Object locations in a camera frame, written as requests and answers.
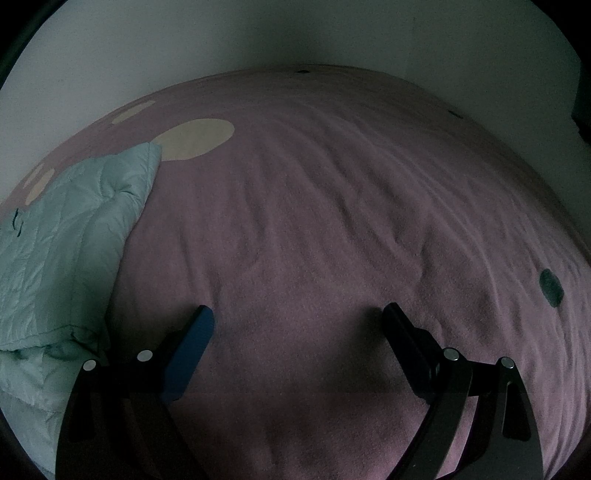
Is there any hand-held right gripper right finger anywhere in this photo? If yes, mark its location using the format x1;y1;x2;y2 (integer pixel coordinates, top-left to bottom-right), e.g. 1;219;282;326
382;302;544;480

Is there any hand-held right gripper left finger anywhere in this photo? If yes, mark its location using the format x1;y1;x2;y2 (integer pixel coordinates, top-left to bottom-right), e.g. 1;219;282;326
55;305;215;480

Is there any light blue puffer jacket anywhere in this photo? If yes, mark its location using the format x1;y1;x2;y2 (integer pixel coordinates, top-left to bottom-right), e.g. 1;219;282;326
0;141;162;464

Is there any pink spotted blanket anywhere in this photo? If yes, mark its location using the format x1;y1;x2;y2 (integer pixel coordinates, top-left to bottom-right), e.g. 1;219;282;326
0;65;591;480

